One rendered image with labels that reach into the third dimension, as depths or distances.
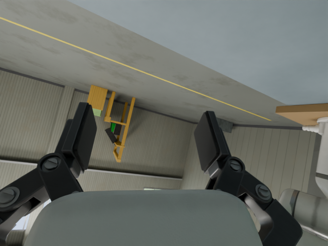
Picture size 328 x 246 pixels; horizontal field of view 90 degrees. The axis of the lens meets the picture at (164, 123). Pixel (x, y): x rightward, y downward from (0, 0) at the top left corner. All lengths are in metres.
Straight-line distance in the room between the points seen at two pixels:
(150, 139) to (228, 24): 7.02
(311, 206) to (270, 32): 0.47
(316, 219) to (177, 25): 0.56
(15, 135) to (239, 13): 7.02
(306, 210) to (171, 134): 7.16
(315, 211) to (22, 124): 6.98
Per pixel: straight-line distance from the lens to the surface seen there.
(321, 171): 0.63
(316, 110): 0.59
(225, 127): 5.89
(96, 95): 5.06
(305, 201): 0.63
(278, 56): 0.35
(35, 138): 6.97
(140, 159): 7.24
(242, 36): 0.30
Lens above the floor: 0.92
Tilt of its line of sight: 4 degrees down
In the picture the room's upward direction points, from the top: 167 degrees counter-clockwise
